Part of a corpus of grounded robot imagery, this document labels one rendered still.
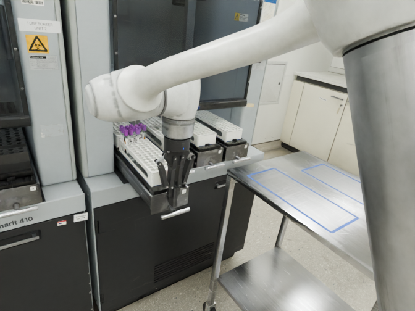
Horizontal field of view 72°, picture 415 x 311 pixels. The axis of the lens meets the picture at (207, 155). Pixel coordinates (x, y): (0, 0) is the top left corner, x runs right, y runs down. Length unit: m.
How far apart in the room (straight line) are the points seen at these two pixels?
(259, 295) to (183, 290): 0.48
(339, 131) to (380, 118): 2.89
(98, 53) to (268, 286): 1.14
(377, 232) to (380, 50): 0.14
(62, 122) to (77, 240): 0.42
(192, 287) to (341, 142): 2.09
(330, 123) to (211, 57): 2.70
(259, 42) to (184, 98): 0.27
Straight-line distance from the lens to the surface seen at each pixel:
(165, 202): 0.93
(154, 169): 0.92
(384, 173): 0.25
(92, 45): 1.00
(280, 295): 1.39
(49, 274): 1.23
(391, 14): 0.23
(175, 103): 0.71
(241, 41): 0.52
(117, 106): 0.64
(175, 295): 1.66
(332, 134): 3.17
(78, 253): 1.20
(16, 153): 1.04
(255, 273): 1.44
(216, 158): 1.26
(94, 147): 1.09
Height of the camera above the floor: 1.30
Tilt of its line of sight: 25 degrees down
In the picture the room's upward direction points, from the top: 7 degrees clockwise
